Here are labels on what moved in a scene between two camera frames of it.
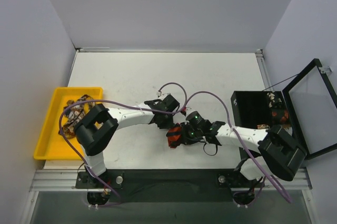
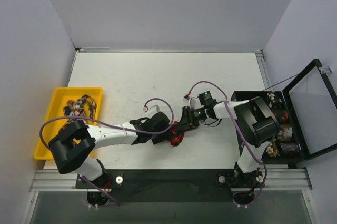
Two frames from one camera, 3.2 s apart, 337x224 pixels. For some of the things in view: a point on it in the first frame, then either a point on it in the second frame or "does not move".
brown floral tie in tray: [74, 113] does not move
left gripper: [163, 122] to [163, 135]
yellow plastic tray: [51, 145] does not move
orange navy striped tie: [174, 135] does not move
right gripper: [181, 136] to [187, 118]
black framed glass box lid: [310, 99] does not move
